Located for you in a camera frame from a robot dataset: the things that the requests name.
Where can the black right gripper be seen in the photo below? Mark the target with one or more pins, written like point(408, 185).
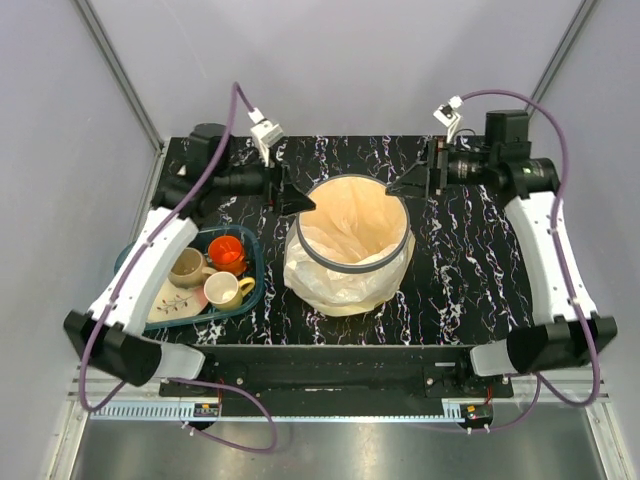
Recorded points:
point(422, 179)

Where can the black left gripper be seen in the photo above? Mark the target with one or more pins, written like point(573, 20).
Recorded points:
point(281, 195)

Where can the detached white trash bag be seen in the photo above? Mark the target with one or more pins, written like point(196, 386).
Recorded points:
point(350, 254)

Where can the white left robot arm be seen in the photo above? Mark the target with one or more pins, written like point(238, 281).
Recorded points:
point(108, 337)

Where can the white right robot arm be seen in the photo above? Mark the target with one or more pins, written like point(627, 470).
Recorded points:
point(567, 330)

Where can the orange black mug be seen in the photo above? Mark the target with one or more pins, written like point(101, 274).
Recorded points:
point(227, 254)

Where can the clear blue plastic tub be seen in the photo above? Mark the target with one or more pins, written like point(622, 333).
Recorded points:
point(255, 269)

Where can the yellow white mug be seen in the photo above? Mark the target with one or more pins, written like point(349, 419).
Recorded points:
point(225, 292)

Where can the beige ceramic cup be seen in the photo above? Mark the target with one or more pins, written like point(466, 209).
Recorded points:
point(190, 270)

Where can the cream pink floral plate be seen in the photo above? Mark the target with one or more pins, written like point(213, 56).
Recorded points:
point(175, 303)

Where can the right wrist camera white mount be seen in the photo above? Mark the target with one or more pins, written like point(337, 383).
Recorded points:
point(447, 114)

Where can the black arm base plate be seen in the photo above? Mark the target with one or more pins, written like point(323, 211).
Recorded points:
point(424, 371)

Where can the aluminium front rail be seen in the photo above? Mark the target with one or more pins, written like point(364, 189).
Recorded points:
point(357, 405)

